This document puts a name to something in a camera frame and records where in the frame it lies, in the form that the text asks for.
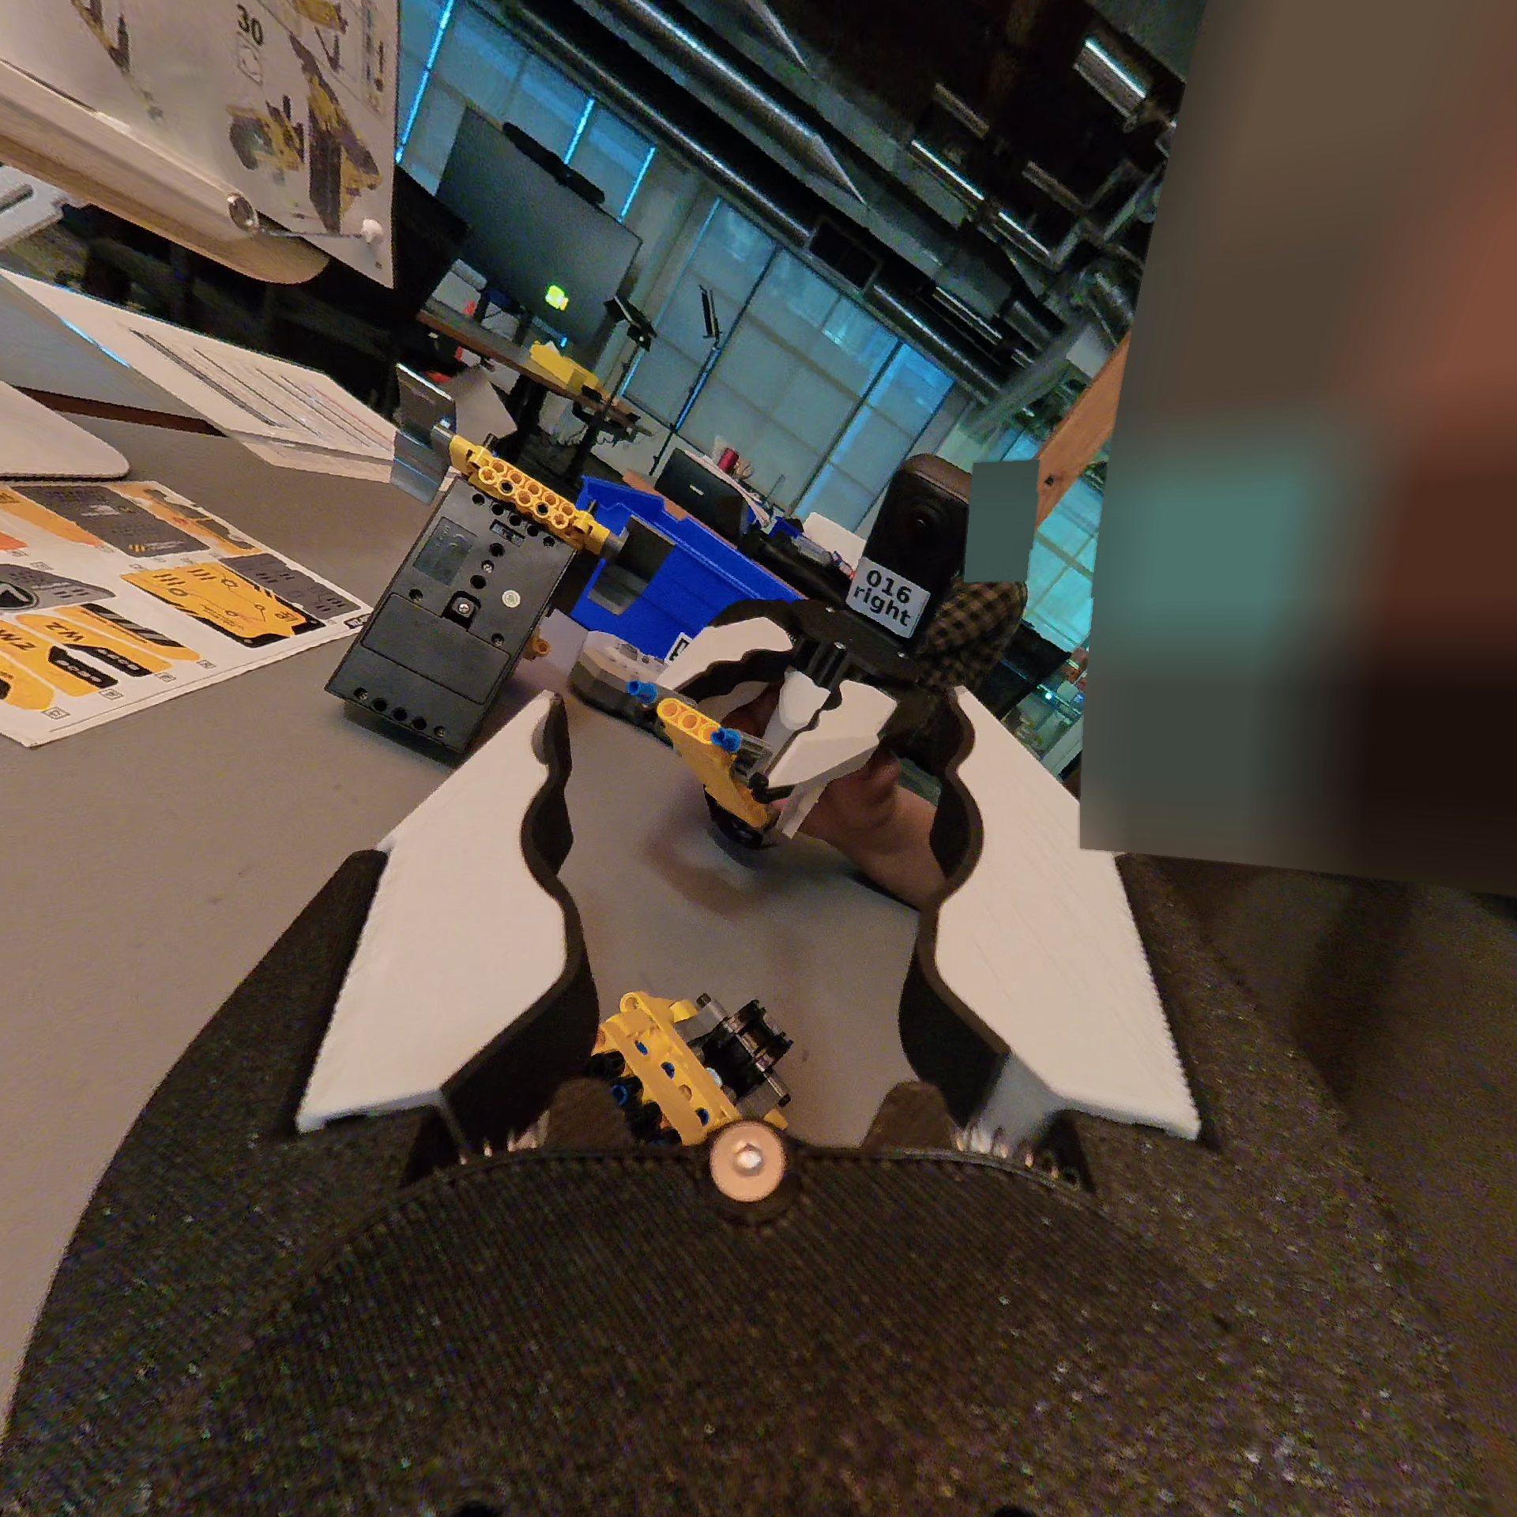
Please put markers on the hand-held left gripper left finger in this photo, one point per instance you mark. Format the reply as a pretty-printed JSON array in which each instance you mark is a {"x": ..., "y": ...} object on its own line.
[{"x": 450, "y": 901}]

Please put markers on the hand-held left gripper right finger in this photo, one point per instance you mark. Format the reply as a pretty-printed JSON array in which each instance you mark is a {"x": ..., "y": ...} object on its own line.
[{"x": 1066, "y": 948}]

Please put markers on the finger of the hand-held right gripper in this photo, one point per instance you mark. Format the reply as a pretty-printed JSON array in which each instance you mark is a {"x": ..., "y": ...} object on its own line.
[
  {"x": 830, "y": 740},
  {"x": 736, "y": 652}
]

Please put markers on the yellow brick panel assembly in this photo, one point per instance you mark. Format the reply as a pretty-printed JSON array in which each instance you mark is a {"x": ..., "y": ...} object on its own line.
[{"x": 712, "y": 758}]

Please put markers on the yellow brick chassis assembly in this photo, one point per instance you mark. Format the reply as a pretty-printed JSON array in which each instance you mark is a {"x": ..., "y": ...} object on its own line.
[{"x": 663, "y": 1054}]

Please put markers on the person's right hand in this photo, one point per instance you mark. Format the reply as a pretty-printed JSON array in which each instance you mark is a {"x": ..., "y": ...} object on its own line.
[{"x": 889, "y": 829}]

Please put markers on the blue plastic bin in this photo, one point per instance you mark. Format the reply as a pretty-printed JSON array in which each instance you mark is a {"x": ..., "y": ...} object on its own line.
[{"x": 699, "y": 569}]

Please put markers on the grey brick hub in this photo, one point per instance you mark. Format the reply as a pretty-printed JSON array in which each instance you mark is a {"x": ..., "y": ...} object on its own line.
[{"x": 611, "y": 670}]

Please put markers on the black battery box assembly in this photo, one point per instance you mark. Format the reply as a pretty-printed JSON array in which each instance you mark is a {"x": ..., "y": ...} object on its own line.
[{"x": 439, "y": 639}]

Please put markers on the yellow box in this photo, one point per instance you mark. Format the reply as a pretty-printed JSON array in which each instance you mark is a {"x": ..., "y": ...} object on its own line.
[{"x": 564, "y": 365}]

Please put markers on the yellow sticker sheet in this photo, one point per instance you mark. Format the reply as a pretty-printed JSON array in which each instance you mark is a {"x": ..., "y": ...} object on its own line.
[{"x": 178, "y": 592}]

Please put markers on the white text leaflet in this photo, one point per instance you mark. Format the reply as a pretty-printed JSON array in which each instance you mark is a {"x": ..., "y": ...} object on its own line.
[{"x": 273, "y": 403}]

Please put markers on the brick instruction booklet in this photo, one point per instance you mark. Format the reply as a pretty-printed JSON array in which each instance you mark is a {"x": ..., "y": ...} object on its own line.
[{"x": 320, "y": 117}]

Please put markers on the dark wall monitor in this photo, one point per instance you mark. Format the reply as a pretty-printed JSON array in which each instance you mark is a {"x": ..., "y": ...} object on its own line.
[{"x": 533, "y": 236}]

